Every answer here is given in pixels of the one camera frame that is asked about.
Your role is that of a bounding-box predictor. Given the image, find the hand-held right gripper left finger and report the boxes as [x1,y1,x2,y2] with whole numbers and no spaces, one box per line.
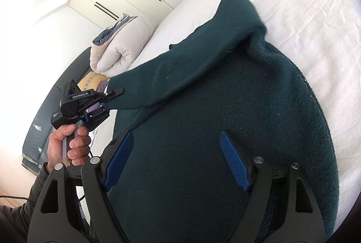
[28,130,134,243]

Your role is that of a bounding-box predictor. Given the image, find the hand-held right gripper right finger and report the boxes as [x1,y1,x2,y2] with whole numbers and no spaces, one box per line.
[219,130,325,243]

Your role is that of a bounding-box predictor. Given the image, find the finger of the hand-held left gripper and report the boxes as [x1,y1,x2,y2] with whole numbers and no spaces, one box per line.
[94,87,125,101]
[90,108,110,127]

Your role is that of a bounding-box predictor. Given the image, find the dark green sweater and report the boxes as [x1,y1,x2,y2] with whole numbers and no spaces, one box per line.
[107,0,340,243]

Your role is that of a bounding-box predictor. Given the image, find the person's left forearm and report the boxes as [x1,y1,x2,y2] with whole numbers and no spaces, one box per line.
[0,162,54,243]

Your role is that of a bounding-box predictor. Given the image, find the person's left hand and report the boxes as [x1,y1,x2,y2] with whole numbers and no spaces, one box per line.
[46,124,91,174]

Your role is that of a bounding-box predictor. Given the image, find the lilac cloth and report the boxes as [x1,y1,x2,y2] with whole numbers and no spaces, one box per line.
[95,82,111,95]

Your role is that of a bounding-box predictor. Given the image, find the grey padded headboard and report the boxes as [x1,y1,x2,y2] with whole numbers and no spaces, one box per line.
[21,48,95,176]

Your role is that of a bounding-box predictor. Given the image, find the yellow patterned pillow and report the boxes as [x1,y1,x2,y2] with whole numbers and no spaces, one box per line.
[77,71,109,93]

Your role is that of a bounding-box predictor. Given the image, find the folded beige duvet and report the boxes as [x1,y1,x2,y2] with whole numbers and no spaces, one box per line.
[90,14,159,79]

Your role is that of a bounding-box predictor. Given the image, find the bed with white sheet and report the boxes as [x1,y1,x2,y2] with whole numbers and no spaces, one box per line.
[76,0,361,234]

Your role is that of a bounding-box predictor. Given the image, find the black cable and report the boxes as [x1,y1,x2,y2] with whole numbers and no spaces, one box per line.
[0,194,38,203]

